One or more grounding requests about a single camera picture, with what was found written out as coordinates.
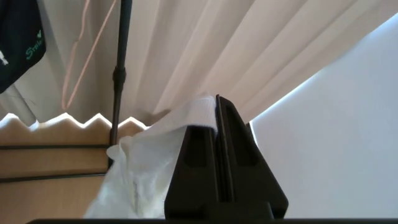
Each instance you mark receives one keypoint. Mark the white printed garment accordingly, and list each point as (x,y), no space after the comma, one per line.
(146,168)

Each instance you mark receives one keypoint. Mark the pink clothes hanger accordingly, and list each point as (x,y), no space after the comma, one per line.
(71,62)

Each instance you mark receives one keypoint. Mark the black clothes rack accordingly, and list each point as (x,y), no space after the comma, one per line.
(119,77)

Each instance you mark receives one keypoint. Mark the beige curtain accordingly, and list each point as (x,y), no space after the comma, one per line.
(217,46)

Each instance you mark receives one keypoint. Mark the black garment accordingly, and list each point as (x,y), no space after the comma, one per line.
(18,46)

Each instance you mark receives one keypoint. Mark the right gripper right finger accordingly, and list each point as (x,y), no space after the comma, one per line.
(255,186)

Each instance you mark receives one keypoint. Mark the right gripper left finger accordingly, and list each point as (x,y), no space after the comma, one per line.
(186,186)

